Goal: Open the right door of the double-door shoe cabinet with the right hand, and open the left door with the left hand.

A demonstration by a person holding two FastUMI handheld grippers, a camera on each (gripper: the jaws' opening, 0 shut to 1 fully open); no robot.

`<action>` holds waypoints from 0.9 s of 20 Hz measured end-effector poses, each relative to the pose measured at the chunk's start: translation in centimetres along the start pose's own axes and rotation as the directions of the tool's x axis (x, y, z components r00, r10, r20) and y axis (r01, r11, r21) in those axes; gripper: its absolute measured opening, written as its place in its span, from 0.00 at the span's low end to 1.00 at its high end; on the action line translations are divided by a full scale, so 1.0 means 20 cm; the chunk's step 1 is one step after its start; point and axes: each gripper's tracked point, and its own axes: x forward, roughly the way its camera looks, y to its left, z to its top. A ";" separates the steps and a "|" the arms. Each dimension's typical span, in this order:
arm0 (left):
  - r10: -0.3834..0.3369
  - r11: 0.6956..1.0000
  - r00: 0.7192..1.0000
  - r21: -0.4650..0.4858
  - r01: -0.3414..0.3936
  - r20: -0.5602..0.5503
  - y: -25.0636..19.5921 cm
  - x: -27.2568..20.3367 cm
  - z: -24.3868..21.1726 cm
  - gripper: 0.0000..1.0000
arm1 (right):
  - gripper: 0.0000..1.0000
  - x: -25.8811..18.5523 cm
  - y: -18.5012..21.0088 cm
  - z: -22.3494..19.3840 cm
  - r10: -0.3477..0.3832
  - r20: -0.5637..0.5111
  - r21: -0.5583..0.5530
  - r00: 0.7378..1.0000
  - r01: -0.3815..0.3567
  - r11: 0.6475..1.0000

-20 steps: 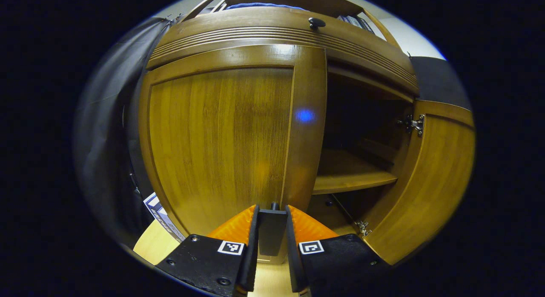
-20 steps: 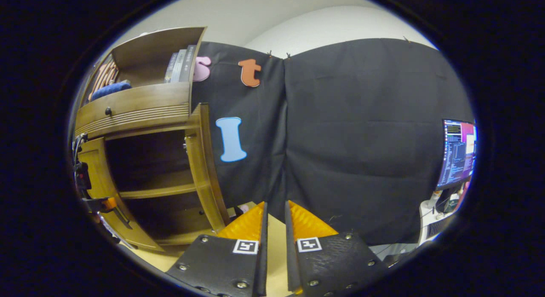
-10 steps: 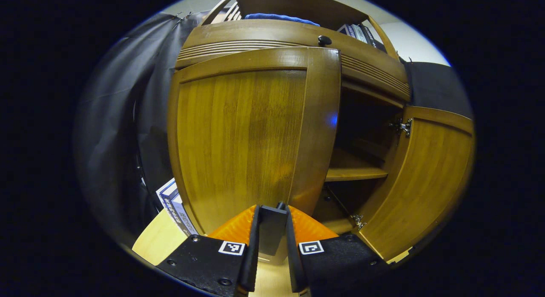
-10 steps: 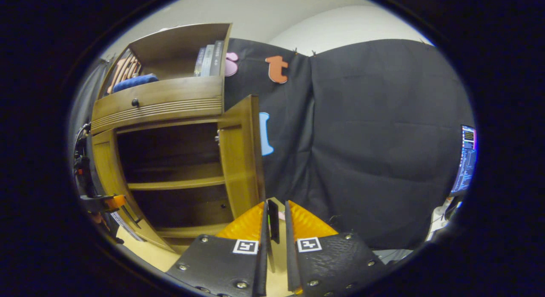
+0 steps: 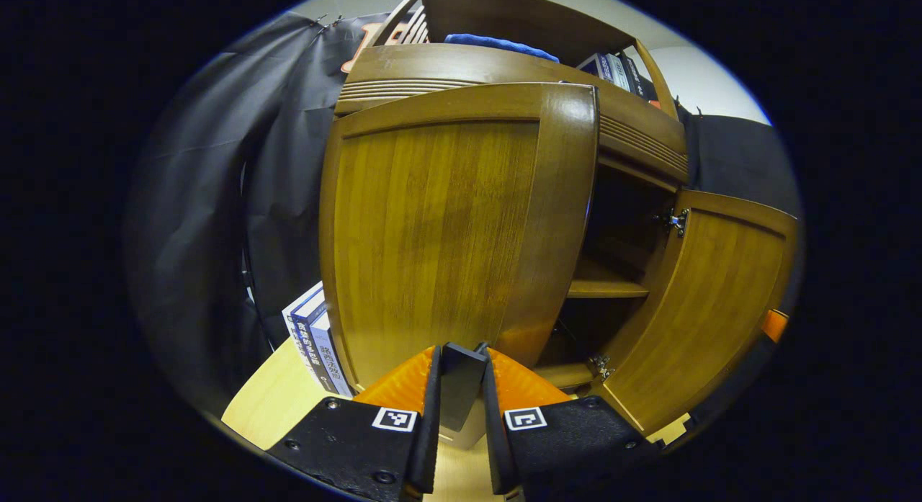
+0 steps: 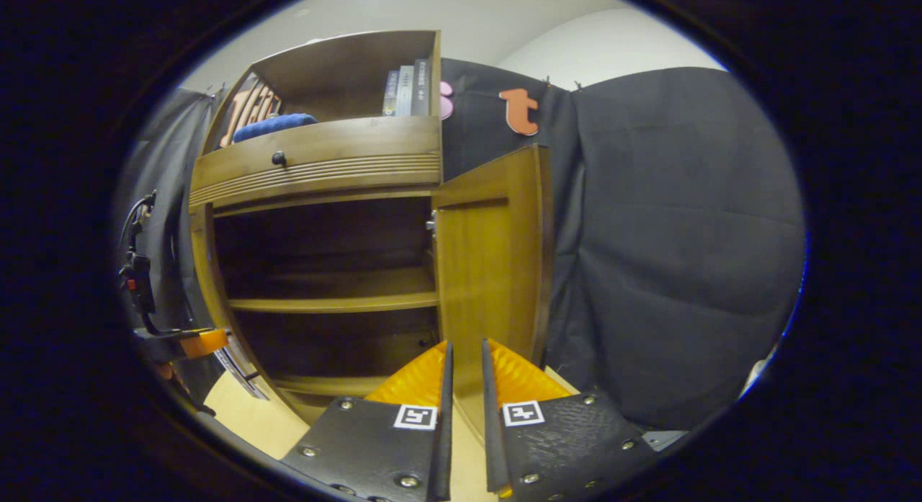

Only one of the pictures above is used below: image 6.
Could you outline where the wooden ribbed drawer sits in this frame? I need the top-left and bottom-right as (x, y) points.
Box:
(189, 115), (442, 213)

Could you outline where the wooden double-door shoe cabinet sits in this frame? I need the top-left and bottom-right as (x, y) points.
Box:
(187, 30), (555, 445)

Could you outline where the dark printed board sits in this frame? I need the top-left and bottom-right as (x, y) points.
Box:
(216, 347), (271, 400)

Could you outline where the blue folded towel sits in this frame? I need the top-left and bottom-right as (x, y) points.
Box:
(232, 113), (318, 144)

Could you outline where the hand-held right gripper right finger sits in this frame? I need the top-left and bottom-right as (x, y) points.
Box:
(481, 338), (660, 501)

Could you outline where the wooden inner shelf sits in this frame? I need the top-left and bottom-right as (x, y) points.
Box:
(227, 266), (440, 314)

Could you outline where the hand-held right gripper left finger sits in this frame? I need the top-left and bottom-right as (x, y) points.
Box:
(279, 341), (455, 502)

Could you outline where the black backdrop cloth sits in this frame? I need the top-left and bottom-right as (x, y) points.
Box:
(115, 55), (806, 431)

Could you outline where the light grey book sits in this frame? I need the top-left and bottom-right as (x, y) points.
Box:
(397, 65), (416, 117)

